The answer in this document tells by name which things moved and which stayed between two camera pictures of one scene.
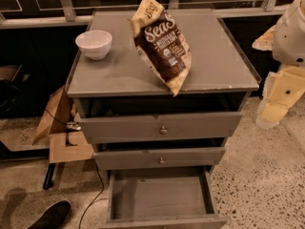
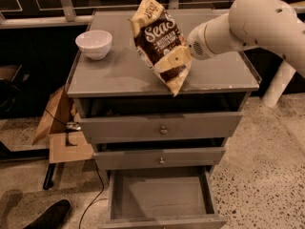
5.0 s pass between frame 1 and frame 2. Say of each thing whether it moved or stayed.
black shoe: stayed
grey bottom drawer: stayed
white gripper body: moved
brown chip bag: stayed
